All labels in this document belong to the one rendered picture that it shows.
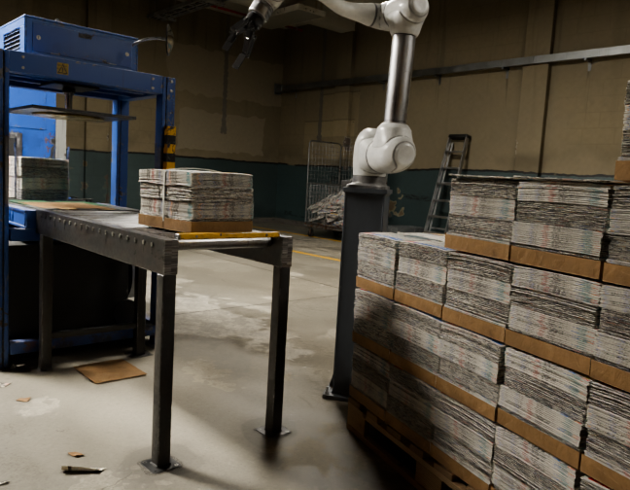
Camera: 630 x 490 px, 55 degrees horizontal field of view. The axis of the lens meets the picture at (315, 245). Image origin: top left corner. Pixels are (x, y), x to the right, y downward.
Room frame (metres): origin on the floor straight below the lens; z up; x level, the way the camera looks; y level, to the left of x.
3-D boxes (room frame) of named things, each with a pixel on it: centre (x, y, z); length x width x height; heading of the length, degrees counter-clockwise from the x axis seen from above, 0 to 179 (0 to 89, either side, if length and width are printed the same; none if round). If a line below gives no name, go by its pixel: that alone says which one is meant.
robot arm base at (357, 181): (2.85, -0.22, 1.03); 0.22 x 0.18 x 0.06; 76
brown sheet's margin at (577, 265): (1.59, -0.77, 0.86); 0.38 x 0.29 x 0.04; 116
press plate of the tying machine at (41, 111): (3.42, 1.42, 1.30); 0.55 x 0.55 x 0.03; 42
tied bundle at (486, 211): (1.86, -0.65, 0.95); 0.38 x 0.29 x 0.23; 116
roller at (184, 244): (2.23, 0.35, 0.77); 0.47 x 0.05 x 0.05; 132
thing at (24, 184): (3.84, 1.80, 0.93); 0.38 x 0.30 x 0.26; 42
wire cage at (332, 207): (10.53, -0.47, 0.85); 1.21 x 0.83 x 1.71; 42
